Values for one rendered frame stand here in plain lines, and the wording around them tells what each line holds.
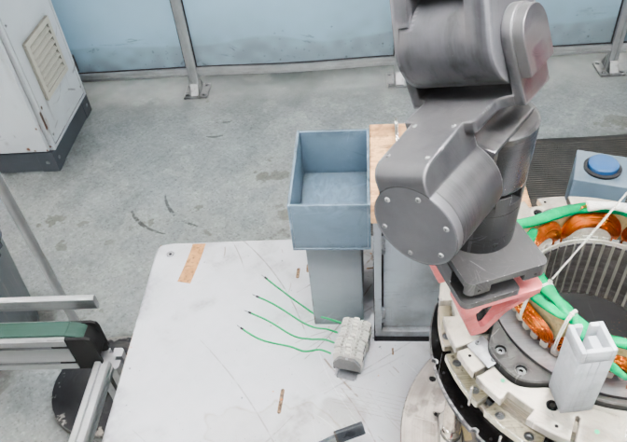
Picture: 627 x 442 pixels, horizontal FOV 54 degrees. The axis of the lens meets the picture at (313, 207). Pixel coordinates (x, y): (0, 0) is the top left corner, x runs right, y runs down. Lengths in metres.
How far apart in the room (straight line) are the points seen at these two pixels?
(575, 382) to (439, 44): 0.31
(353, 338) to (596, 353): 0.49
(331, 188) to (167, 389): 0.40
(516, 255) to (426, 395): 0.49
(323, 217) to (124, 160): 2.07
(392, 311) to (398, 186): 0.61
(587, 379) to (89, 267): 2.02
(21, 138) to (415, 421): 2.24
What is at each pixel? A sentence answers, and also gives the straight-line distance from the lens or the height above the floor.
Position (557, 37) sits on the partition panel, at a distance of 3.15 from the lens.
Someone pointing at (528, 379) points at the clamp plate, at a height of 1.10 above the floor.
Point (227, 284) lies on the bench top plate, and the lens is 1.10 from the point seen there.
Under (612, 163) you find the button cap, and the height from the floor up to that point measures 1.04.
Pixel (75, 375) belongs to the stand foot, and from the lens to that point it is 2.07.
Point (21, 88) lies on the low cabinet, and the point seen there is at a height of 0.41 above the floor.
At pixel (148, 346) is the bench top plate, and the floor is 0.78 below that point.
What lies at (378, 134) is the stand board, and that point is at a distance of 0.91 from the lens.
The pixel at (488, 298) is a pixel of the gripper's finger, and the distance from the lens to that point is 0.47.
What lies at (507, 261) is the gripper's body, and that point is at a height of 1.26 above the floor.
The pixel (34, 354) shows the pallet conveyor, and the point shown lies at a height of 0.72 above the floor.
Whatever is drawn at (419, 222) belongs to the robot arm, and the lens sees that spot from 0.36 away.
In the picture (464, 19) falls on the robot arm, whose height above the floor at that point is 1.44.
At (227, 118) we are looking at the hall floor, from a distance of 2.93.
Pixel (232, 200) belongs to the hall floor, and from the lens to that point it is 2.46.
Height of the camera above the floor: 1.60
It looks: 42 degrees down
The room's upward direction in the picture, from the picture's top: 6 degrees counter-clockwise
